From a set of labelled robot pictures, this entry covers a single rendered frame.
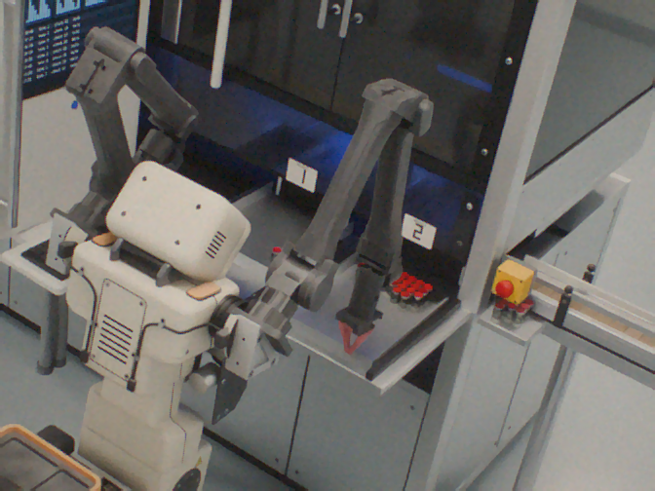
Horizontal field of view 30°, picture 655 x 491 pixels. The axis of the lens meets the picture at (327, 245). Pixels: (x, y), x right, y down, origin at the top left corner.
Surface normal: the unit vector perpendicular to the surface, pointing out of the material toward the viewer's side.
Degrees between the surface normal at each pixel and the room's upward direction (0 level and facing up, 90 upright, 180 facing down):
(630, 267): 0
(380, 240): 103
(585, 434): 0
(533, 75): 90
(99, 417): 82
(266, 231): 0
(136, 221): 48
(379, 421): 90
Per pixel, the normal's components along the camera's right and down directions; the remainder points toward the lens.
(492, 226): -0.55, 0.36
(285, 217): 0.17, -0.84
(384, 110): -0.36, -0.09
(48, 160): 0.80, 0.43
